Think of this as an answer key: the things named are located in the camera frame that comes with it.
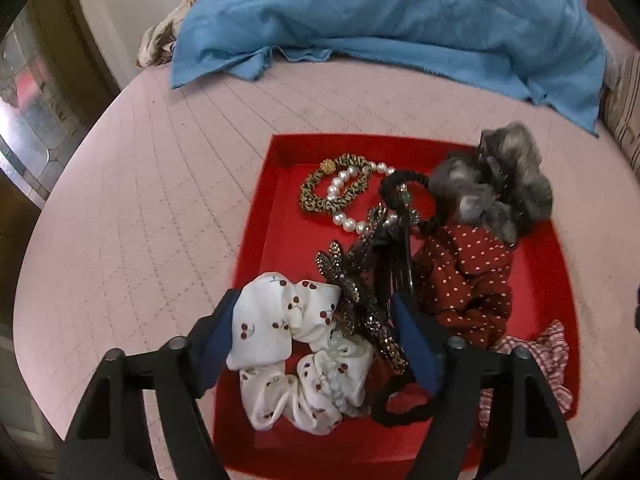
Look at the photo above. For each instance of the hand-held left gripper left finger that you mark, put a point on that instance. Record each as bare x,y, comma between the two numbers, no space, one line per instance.
220,322

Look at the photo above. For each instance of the floral cloth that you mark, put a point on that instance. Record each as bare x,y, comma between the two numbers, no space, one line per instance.
160,40

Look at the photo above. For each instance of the white cherry print scrunchie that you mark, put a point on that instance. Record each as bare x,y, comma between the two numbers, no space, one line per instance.
270,320

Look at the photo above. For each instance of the red white checked scrunchie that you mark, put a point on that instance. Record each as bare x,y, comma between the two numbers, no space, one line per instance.
550,360

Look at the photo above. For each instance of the black jeweled hair clip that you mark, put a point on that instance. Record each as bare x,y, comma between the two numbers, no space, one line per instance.
360,280

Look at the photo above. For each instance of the striped cushion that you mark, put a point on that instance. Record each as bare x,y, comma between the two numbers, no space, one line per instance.
625,110

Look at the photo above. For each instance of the grey fur scrunchie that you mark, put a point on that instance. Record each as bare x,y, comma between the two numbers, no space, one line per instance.
500,185

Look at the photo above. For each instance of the red tray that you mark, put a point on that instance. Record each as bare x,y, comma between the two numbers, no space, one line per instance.
295,240

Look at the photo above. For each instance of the blue cloth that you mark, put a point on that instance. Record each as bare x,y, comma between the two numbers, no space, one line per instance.
400,15

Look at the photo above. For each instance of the dark red dotted scrunchie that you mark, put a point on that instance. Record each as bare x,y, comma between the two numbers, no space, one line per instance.
465,285

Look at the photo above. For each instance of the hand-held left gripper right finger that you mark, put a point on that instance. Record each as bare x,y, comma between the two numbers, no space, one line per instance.
417,342

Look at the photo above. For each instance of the glass door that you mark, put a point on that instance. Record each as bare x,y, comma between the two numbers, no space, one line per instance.
30,105

